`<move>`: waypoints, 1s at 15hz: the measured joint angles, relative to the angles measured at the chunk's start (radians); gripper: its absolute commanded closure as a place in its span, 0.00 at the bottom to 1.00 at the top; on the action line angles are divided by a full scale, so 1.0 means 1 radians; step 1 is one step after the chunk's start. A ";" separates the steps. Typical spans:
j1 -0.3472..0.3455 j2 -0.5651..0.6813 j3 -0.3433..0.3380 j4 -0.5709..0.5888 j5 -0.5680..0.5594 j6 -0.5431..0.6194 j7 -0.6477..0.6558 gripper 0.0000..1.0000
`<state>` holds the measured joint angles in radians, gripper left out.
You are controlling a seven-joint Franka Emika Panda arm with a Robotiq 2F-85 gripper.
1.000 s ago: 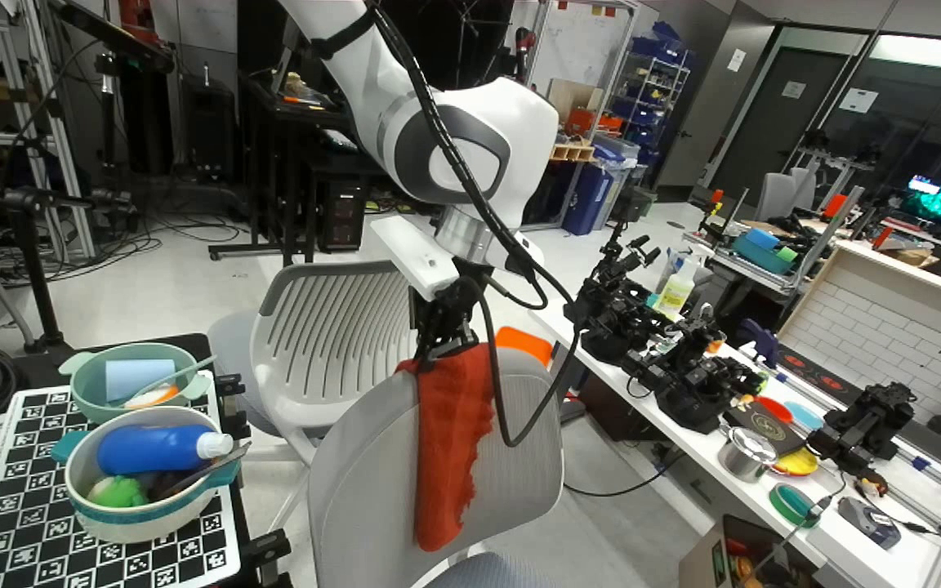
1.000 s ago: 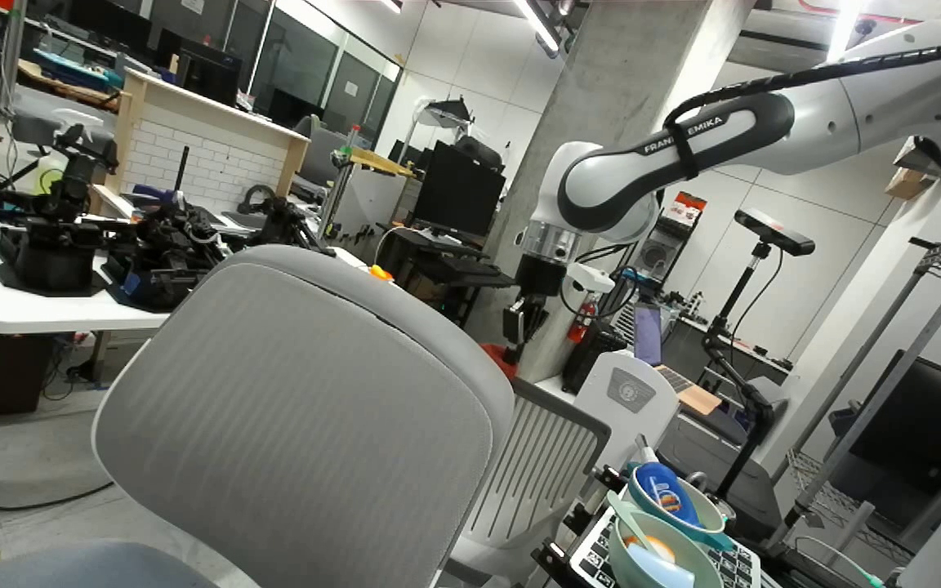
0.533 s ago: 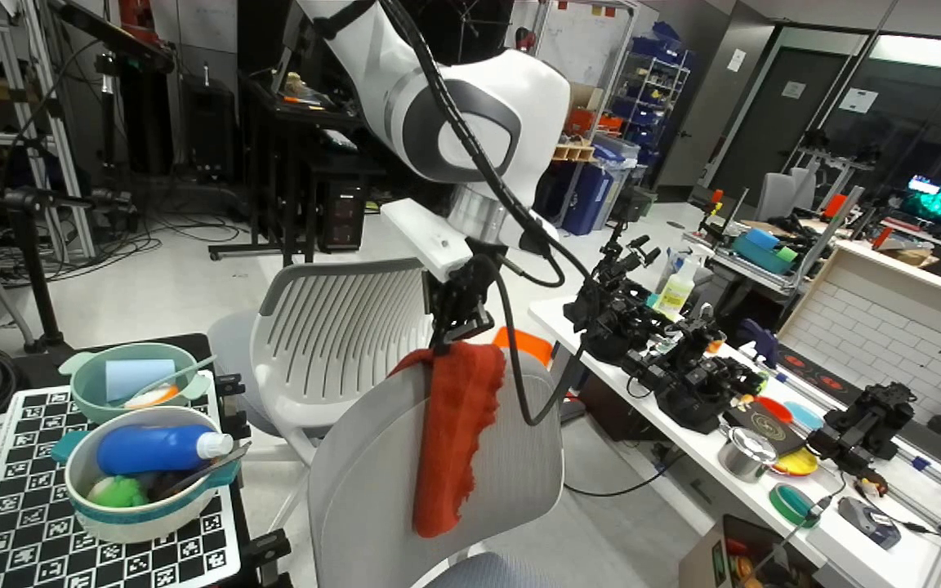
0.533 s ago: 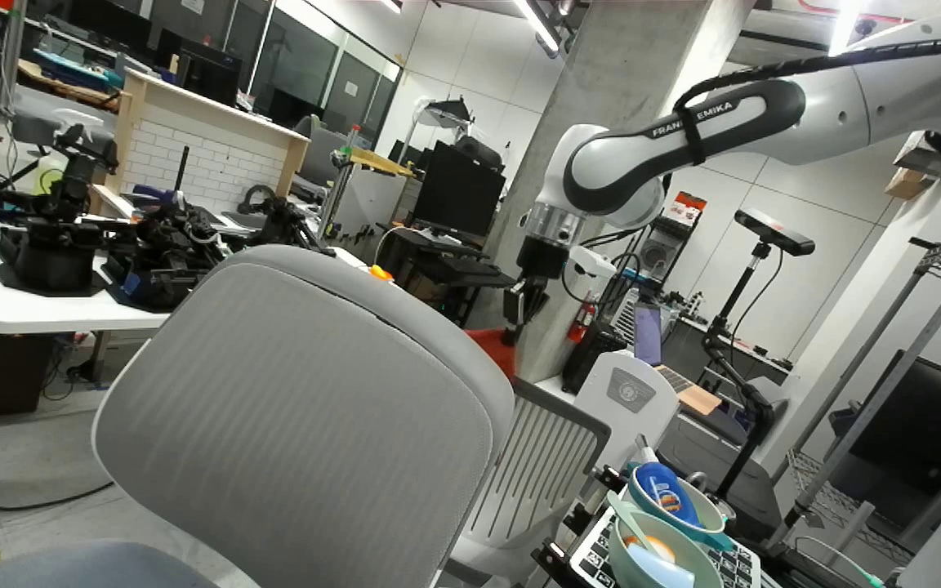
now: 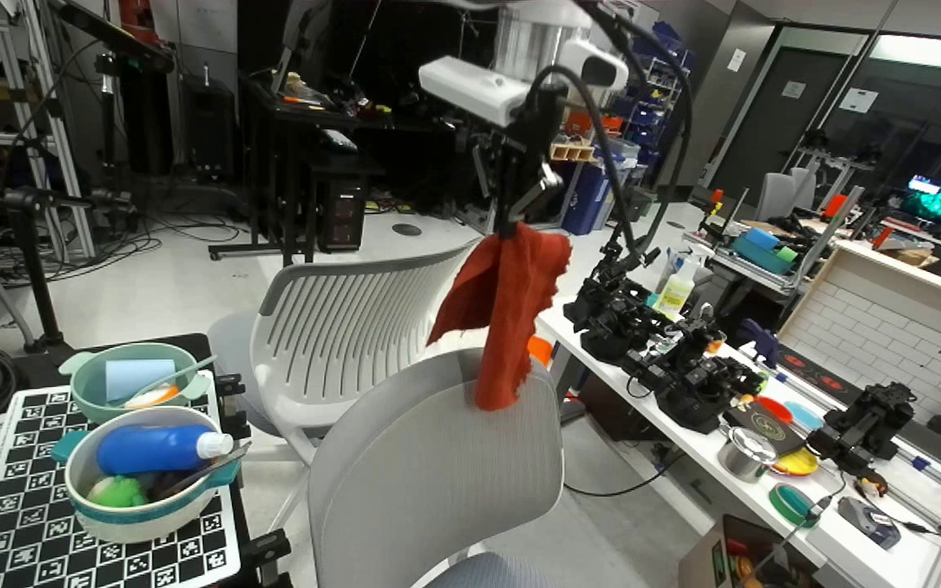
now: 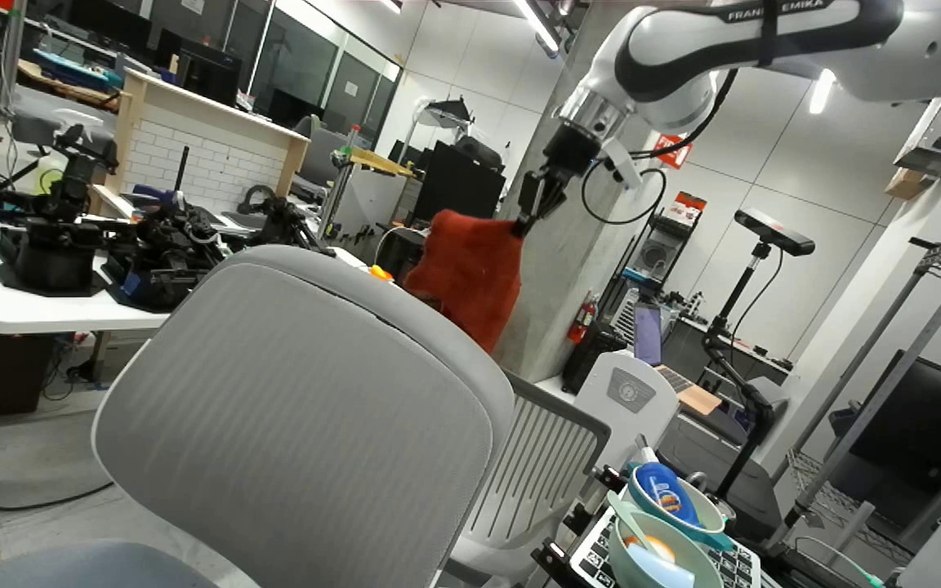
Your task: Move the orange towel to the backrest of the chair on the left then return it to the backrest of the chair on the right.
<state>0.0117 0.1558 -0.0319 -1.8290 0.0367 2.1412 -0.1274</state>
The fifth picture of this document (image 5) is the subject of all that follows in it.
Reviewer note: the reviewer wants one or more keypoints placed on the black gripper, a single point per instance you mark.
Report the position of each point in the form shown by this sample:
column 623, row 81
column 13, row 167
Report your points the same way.
column 523, row 143

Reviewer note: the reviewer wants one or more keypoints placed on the orange towel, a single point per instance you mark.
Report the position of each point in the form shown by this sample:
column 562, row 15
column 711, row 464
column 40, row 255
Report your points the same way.
column 506, row 314

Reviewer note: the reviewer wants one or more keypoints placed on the white slatted chair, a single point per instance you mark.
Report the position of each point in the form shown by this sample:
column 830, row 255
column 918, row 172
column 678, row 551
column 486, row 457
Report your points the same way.
column 349, row 329

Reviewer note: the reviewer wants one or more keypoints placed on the grey mesh office chair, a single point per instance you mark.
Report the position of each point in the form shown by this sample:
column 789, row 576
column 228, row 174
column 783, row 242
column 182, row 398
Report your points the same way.
column 425, row 477

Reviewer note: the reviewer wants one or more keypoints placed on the blue storage bins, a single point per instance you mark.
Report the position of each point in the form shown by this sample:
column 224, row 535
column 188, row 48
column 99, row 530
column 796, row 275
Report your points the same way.
column 585, row 200

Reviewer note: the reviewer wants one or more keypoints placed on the orange flat object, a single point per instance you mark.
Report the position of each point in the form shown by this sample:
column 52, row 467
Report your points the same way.
column 541, row 350

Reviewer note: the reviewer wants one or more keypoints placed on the white plastic bottle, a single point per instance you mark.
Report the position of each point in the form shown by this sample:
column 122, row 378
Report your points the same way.
column 675, row 292

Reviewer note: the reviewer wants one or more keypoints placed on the black equipment pile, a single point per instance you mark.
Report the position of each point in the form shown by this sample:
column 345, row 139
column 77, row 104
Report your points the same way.
column 645, row 338

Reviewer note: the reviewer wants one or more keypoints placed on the teal box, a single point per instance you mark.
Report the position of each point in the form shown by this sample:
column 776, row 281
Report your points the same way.
column 763, row 249

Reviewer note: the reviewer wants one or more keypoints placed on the white work table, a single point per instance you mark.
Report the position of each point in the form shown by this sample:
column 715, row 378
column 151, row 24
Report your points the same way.
column 700, row 463

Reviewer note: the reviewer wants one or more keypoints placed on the metal cup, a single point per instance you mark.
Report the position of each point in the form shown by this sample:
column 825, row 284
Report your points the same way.
column 746, row 455

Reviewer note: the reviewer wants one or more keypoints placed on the yellow bowl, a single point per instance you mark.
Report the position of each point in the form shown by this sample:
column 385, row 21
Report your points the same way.
column 799, row 464

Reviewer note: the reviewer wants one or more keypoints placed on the white brick pattern box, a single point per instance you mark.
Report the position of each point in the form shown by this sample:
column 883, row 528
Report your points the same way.
column 883, row 329

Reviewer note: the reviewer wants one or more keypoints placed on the black clamp device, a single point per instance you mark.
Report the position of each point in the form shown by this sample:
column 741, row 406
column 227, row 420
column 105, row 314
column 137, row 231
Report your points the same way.
column 872, row 420

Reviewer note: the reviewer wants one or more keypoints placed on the blue bottle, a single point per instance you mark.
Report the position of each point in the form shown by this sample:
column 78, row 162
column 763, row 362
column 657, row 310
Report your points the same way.
column 156, row 449

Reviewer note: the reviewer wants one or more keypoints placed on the small teal bowl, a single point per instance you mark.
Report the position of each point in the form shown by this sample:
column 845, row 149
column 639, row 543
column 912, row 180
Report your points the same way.
column 84, row 380

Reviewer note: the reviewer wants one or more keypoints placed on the metal shelving rack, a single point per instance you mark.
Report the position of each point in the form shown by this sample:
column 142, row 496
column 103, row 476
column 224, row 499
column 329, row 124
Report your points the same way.
column 56, row 132

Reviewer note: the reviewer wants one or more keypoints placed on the black tripod stand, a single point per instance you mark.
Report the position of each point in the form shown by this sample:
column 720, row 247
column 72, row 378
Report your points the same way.
column 38, row 271

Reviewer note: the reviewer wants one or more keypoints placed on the large teal bowl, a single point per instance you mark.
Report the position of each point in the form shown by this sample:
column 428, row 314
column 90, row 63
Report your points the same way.
column 146, row 520

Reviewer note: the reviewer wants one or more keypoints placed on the green ball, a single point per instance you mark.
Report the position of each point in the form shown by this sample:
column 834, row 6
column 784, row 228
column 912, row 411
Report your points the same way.
column 116, row 490

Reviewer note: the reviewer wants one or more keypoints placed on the checkerboard pattern board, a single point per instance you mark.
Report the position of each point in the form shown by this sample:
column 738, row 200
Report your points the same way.
column 23, row 535

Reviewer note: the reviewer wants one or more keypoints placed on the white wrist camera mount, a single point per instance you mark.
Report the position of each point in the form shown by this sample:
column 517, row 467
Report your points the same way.
column 464, row 86

